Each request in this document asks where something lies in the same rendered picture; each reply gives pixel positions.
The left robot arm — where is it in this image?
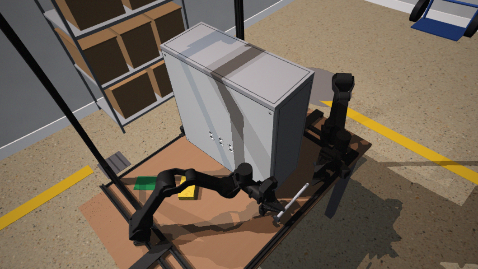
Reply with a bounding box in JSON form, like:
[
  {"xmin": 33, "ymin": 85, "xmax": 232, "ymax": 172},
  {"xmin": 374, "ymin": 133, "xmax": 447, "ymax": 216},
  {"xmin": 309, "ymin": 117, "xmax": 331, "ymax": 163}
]
[{"xmin": 320, "ymin": 73, "xmax": 355, "ymax": 179}]

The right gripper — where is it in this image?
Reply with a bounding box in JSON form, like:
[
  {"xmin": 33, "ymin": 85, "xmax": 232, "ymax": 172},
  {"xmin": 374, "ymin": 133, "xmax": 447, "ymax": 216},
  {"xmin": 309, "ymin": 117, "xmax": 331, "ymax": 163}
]
[{"xmin": 247, "ymin": 179, "xmax": 285, "ymax": 216}]

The yellow sponge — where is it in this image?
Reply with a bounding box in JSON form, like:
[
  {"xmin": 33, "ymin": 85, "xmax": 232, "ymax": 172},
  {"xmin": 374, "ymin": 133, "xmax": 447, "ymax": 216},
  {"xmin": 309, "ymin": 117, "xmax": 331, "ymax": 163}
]
[{"xmin": 178, "ymin": 176, "xmax": 196, "ymax": 200}]

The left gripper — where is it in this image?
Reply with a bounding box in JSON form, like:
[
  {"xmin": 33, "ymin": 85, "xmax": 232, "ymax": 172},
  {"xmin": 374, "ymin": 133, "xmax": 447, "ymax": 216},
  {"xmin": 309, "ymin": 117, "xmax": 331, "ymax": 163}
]
[{"xmin": 311, "ymin": 147, "xmax": 341, "ymax": 186}]

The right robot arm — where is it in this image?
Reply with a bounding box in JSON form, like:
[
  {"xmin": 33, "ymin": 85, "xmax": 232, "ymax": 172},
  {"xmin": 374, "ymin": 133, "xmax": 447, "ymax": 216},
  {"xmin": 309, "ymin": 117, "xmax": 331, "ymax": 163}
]
[{"xmin": 129, "ymin": 162, "xmax": 254, "ymax": 245}]

